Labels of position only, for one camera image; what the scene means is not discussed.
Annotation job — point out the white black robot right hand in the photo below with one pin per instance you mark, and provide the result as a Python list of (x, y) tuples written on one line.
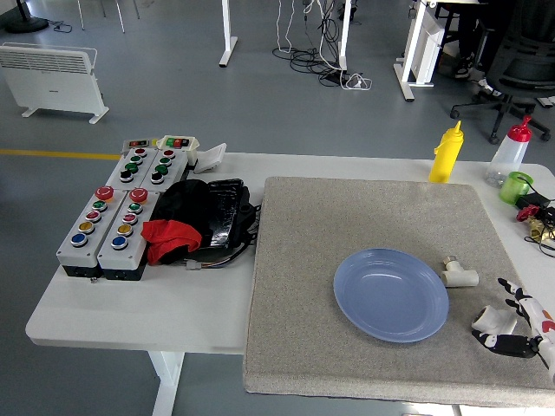
[(542, 320)]

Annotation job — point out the blue plate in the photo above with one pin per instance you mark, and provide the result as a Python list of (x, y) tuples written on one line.
[(390, 299)]

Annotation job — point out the black power adapter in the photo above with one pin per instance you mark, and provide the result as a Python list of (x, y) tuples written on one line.
[(534, 200)]

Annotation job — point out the green translucent cup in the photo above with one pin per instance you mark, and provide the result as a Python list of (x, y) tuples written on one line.
[(513, 188)]

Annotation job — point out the clear squeeze bottle, red cap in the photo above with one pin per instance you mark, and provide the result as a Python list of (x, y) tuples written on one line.
[(511, 156)]

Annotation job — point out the yellow squeeze bottle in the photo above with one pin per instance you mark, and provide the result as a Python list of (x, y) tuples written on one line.
[(446, 156)]

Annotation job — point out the grey-brown mat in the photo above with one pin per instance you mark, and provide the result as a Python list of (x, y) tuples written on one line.
[(325, 268)]

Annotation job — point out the black office chair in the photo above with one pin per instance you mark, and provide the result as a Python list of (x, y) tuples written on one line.
[(520, 56)]

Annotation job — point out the person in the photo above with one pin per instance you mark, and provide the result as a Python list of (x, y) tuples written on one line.
[(470, 34)]

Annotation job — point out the glossy black tray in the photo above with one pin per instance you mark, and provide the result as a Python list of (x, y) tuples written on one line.
[(223, 212)]

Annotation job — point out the white desk leg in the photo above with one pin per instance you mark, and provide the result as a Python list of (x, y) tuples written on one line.
[(344, 34), (227, 39)]

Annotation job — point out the white table leg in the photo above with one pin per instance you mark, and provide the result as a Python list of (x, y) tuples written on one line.
[(167, 381)]

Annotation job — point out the red cloth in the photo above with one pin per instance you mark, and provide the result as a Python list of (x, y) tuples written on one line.
[(167, 238)]

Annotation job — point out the grey button box, black knob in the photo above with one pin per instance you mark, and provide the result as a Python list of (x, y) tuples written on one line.
[(167, 171), (130, 171)]

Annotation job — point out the grey button box, emergency stop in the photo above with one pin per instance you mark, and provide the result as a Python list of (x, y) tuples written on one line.
[(121, 260), (73, 253)]

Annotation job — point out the metal chair legs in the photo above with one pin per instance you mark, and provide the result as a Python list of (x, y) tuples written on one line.
[(119, 15)]

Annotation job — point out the white panel heater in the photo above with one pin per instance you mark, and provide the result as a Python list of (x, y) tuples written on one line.
[(47, 82)]

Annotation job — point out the black round stand base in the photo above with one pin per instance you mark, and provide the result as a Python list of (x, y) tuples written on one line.
[(26, 24)]

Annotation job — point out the white desk frame with panel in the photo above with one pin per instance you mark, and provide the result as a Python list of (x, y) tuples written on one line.
[(416, 47)]

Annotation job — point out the white wall switch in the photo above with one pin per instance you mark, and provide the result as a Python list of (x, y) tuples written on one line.
[(210, 158)]

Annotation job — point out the cream switch box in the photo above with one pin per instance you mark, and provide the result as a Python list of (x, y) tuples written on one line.
[(180, 143)]

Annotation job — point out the small grey switch box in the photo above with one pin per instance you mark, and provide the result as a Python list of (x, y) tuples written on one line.
[(139, 144)]

